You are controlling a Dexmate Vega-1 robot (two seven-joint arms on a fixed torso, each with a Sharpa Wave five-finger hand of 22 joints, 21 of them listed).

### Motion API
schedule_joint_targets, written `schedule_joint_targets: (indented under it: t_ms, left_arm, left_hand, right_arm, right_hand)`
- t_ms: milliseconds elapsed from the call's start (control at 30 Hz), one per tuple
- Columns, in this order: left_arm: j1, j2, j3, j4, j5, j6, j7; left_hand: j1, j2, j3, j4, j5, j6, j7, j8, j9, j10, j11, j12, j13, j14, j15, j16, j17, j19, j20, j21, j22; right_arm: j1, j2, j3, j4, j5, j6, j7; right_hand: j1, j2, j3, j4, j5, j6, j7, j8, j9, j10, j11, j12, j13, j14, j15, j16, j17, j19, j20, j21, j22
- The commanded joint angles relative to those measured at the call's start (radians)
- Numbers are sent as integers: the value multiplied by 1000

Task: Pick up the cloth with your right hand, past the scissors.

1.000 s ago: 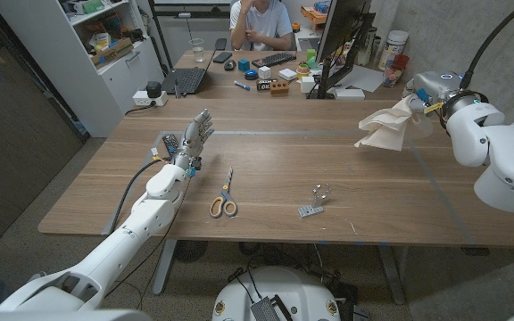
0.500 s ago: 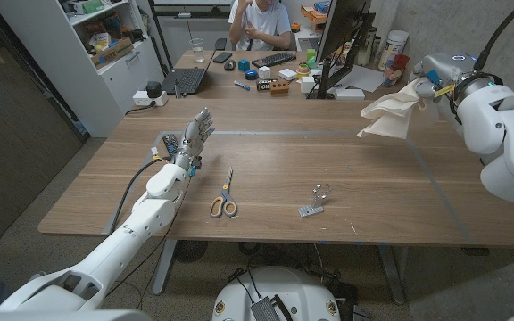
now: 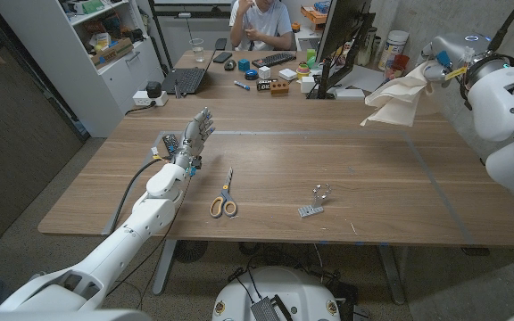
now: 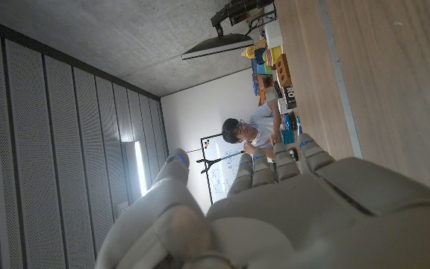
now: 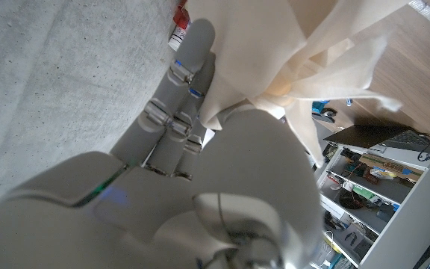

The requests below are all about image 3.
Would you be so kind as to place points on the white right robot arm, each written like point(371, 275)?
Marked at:
point(502, 102)

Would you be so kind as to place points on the blue cube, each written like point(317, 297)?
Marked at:
point(243, 65)

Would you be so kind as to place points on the grey table leg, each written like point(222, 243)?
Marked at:
point(164, 267)
point(392, 276)

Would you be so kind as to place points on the black laptop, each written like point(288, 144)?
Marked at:
point(185, 80)

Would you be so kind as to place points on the blue round disc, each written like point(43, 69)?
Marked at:
point(251, 75)

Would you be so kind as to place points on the colourful stacking rings toy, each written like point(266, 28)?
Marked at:
point(302, 71)

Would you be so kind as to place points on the black smartphone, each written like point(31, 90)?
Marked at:
point(222, 57)

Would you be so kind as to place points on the black round floor disc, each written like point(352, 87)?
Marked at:
point(190, 250)

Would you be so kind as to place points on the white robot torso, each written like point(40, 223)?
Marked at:
point(284, 285)

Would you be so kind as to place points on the black remote control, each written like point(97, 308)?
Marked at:
point(170, 143)

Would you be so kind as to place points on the white power strip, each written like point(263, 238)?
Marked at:
point(140, 99)

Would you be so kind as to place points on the black keyboard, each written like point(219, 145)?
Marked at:
point(275, 59)

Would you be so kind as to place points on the white paper sheet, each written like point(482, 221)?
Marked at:
point(364, 78)

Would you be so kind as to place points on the cardboard box on shelf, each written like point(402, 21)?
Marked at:
point(112, 53)

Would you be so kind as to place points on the dark tumbler bottle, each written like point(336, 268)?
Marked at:
point(366, 46)

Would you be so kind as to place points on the red cup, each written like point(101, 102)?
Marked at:
point(394, 67)

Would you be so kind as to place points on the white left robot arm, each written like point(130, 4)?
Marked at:
point(150, 214)

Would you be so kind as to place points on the seated person in white t-shirt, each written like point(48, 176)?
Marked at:
point(266, 22)

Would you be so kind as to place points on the black power adapter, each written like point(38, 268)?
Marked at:
point(153, 89)

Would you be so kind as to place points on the small clear glass object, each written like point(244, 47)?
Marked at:
point(309, 210)

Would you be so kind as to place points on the brown wooden block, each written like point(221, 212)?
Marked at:
point(279, 88)

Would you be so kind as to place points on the green plastic item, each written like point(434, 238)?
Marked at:
point(311, 58)

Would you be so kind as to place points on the orange tray box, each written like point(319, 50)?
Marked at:
point(314, 14)

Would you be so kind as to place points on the flat white square box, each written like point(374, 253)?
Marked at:
point(287, 74)

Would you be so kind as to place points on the black computer monitor on stand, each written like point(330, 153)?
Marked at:
point(342, 22)

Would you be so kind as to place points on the white cube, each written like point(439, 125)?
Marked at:
point(264, 72)

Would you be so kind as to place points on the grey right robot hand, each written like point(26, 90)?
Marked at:
point(455, 51)

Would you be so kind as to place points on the blue white marker pen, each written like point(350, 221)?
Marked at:
point(242, 85)

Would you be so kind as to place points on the cream white cloth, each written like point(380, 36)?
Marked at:
point(400, 102)

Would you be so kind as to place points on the white cylindrical canister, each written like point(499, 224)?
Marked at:
point(393, 46)

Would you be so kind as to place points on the orange tape roll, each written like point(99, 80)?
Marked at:
point(295, 27)

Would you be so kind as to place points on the black box with white letters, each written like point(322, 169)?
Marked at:
point(266, 85)

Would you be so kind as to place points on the white shelf cabinet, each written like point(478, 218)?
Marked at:
point(83, 89)

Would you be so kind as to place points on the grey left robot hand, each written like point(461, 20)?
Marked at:
point(193, 136)

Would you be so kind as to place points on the long white flat box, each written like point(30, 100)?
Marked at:
point(349, 94)

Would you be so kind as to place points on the white box by monitor stand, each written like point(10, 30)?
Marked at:
point(307, 84)

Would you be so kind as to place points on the clear drinking glass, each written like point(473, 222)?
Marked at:
point(197, 49)

